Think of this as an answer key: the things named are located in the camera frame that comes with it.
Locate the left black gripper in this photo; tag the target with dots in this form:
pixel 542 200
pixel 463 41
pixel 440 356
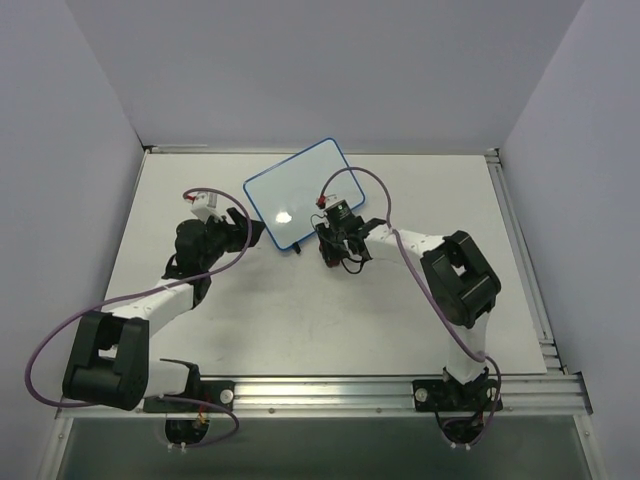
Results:
pixel 235 230

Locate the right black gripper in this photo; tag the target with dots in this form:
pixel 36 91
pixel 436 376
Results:
pixel 333 244

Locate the blue framed whiteboard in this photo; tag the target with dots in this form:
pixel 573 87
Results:
pixel 284 195

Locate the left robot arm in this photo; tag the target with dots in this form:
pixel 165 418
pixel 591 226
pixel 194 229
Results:
pixel 110 362

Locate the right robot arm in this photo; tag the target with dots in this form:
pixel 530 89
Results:
pixel 451 271

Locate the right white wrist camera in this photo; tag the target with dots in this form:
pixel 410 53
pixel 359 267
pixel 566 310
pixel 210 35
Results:
pixel 325 201

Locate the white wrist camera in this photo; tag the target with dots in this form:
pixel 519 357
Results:
pixel 204 206
pixel 325 201

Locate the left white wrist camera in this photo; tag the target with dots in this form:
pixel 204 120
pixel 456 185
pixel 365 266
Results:
pixel 204 206

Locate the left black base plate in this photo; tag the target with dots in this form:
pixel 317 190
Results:
pixel 217 392

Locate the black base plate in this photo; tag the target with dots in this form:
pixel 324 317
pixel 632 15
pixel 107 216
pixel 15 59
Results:
pixel 451 396
pixel 217 392

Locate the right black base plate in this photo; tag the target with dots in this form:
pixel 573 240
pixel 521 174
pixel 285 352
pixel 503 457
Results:
pixel 451 396

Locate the aluminium right side rail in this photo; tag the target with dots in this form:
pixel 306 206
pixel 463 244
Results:
pixel 524 266

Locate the aluminium rail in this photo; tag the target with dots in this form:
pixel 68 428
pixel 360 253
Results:
pixel 524 266
pixel 362 396

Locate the aluminium front rail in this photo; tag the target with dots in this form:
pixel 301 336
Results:
pixel 362 396

